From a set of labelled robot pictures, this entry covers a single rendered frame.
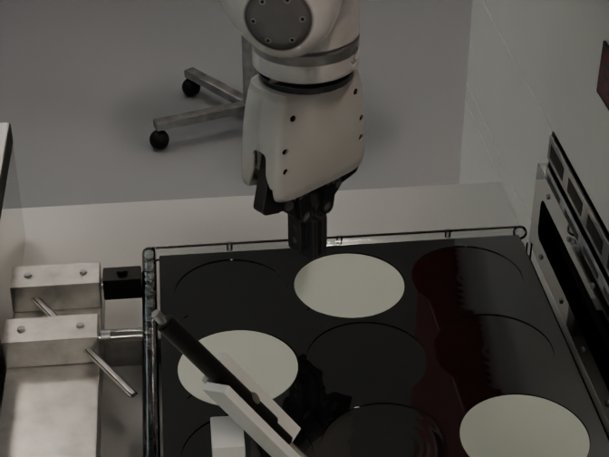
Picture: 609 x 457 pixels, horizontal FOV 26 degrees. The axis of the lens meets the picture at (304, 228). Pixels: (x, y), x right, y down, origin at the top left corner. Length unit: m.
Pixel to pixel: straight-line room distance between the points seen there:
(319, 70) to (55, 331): 0.33
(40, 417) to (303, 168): 0.30
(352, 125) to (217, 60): 2.61
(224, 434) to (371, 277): 0.42
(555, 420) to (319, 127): 0.30
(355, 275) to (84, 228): 0.36
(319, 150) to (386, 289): 0.19
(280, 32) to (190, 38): 2.90
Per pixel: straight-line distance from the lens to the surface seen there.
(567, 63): 1.25
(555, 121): 1.30
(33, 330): 1.15
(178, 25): 3.88
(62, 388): 1.13
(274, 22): 0.91
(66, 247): 1.41
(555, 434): 1.06
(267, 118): 1.02
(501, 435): 1.05
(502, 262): 1.24
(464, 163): 1.71
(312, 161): 1.05
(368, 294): 1.19
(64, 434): 1.09
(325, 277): 1.21
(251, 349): 1.12
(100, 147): 3.27
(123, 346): 1.23
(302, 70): 1.00
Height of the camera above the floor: 1.60
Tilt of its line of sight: 33 degrees down
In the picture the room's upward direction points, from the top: straight up
